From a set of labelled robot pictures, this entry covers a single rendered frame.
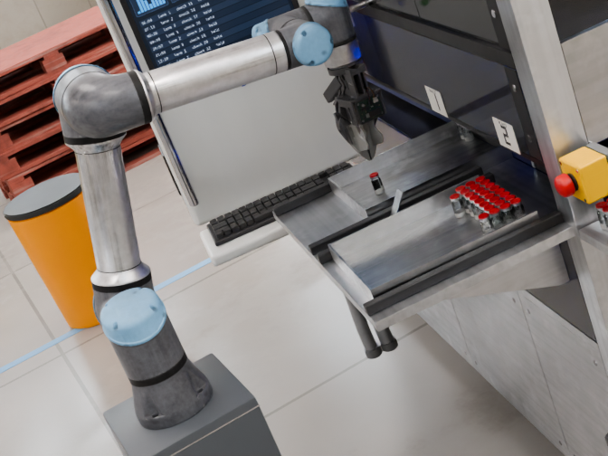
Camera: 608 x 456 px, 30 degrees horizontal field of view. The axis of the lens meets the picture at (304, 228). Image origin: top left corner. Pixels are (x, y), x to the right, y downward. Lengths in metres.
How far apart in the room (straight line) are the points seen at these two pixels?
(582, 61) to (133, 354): 0.94
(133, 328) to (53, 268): 2.58
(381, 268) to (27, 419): 2.35
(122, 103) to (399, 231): 0.64
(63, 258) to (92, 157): 2.49
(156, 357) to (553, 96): 0.84
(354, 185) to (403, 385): 1.05
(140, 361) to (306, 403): 1.54
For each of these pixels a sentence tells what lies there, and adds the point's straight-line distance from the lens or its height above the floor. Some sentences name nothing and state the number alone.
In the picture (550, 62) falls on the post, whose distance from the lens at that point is 1.98.
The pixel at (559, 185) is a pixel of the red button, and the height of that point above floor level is 1.00.
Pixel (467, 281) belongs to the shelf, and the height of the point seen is 0.87.
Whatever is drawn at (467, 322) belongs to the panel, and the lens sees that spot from 3.09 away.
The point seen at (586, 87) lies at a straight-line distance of 2.02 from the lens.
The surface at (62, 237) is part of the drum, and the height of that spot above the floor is 0.41.
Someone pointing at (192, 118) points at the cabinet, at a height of 1.07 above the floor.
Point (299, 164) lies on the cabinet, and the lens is 2.93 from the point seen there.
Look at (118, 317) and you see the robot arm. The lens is 2.08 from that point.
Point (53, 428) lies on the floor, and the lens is 4.14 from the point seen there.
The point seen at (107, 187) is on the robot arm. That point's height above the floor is 1.21.
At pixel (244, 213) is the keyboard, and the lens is 2.81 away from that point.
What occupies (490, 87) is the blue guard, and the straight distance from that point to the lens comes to 2.16.
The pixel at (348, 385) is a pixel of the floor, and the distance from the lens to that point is 3.58.
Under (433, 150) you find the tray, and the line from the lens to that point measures 2.61.
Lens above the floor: 1.82
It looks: 22 degrees down
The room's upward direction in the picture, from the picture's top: 22 degrees counter-clockwise
